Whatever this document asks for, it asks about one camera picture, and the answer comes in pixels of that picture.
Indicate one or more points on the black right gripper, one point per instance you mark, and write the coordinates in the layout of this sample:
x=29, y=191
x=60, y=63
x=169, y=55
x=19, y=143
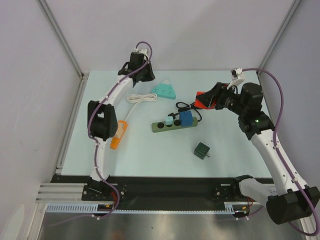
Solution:
x=217, y=96

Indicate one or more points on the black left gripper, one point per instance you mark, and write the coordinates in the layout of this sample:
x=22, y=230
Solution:
x=150, y=76

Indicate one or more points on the red cube socket adapter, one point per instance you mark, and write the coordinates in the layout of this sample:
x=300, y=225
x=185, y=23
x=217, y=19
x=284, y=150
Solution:
x=204, y=102

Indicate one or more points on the teal mountain-shaped power strip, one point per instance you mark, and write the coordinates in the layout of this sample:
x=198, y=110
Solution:
x=164, y=90

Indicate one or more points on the blue cube socket adapter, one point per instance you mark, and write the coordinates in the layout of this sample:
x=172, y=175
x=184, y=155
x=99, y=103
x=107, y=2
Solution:
x=186, y=118

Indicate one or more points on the light blue plug charger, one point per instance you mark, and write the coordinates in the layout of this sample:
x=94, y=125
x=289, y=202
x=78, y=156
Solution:
x=168, y=121

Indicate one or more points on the dark green cube socket adapter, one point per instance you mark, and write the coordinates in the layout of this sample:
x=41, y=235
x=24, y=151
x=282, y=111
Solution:
x=201, y=151

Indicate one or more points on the orange power strip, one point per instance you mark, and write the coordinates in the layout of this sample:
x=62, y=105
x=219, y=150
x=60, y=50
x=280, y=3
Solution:
x=115, y=142

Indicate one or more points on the beige cube socket adapter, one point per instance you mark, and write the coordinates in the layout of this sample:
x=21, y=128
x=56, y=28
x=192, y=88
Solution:
x=120, y=131

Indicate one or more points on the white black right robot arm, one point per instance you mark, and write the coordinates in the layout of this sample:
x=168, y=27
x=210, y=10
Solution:
x=292, y=199

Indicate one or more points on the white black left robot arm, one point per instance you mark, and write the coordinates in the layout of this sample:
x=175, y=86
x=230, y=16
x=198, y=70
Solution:
x=102, y=123

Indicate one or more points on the green power strip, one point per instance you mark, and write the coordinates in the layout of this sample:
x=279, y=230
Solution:
x=158, y=127

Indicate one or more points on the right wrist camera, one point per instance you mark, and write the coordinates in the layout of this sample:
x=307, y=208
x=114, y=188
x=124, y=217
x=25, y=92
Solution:
x=237, y=77

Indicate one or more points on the left aluminium frame post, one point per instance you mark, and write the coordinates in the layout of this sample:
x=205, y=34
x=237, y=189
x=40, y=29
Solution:
x=57, y=31

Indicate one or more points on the aluminium frame post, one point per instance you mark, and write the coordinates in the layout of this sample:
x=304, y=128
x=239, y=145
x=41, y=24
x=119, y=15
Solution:
x=57, y=31
x=289, y=16

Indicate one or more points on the white cable duct rail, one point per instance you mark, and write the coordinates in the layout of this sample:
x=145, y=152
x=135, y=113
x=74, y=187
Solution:
x=227, y=208

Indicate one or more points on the right aluminium frame post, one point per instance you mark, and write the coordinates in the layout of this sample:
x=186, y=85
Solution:
x=289, y=16

